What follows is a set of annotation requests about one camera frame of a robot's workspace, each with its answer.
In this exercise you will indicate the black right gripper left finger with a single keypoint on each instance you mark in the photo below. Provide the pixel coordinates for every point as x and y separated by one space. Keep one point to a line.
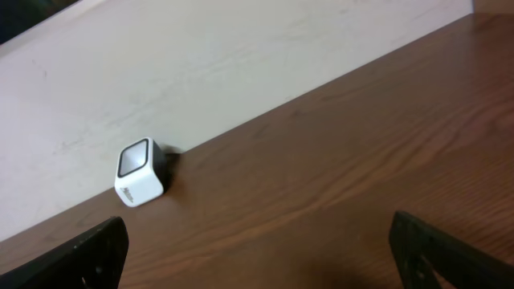
93 259

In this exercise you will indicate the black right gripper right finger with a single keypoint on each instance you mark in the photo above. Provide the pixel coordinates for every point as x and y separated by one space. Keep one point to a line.
421 252

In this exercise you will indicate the white barcode scanner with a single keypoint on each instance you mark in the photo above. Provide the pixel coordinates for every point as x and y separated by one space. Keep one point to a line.
142 173

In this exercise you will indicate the dark monitor edge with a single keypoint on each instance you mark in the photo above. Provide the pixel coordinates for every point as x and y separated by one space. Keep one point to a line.
17 16

